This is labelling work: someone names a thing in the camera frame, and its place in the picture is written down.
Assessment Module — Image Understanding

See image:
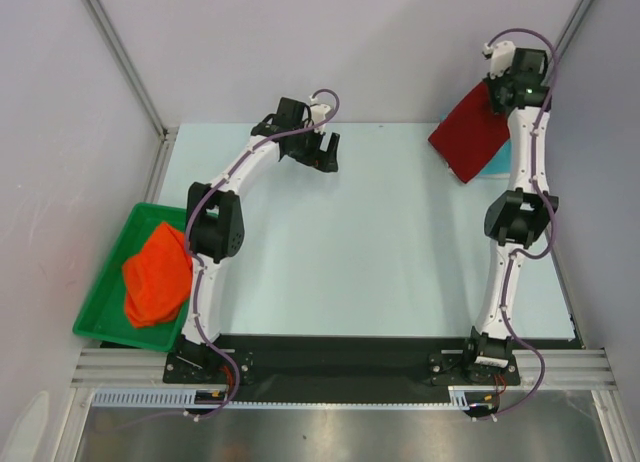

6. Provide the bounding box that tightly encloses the orange t-shirt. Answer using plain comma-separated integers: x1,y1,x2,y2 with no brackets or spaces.
122,222,192,329

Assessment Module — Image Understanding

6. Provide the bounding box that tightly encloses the aluminium front rail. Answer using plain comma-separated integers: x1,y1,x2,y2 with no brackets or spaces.
71,348,617,391

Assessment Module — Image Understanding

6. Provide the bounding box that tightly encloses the folded cyan t-shirt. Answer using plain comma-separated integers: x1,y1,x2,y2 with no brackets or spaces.
463,124,511,179

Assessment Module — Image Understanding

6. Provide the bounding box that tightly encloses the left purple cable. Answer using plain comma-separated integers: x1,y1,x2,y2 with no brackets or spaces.
183,89,342,423

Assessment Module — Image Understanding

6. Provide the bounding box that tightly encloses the aluminium corner post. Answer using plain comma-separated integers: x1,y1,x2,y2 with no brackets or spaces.
81,0,167,140
546,0,598,90

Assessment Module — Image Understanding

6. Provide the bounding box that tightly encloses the right aluminium corner post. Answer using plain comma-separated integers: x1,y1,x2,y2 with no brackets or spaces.
546,0,598,90

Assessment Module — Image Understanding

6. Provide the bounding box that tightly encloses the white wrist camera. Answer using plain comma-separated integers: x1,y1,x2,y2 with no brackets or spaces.
309,97,333,133
482,41,516,79

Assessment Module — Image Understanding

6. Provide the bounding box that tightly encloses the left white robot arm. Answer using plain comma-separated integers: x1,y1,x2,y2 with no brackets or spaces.
181,88,340,346

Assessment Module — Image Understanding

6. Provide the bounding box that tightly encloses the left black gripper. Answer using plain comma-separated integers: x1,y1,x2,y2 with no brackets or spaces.
290,122,339,173

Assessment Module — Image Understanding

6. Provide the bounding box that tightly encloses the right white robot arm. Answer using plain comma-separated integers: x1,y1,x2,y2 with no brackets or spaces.
461,41,559,383

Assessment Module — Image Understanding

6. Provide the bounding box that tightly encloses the green plastic tray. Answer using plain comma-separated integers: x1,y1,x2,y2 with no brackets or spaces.
73,203,189,352

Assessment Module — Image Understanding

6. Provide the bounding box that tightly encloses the dark red t-shirt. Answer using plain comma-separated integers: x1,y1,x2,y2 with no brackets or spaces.
428,82,511,184

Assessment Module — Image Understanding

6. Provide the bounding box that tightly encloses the left aluminium corner post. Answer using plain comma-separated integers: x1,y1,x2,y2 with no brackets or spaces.
81,0,167,140

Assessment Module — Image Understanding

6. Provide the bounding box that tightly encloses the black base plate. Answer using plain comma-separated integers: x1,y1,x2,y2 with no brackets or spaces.
163,335,578,406

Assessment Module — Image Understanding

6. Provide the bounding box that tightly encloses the white slotted cable duct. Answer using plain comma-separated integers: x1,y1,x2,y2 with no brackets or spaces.
92,388,470,411

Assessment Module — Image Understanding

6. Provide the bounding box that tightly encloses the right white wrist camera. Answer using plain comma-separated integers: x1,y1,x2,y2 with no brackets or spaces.
482,41,516,79

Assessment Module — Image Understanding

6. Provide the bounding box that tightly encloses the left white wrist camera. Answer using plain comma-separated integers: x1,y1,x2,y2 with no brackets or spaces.
309,97,333,133

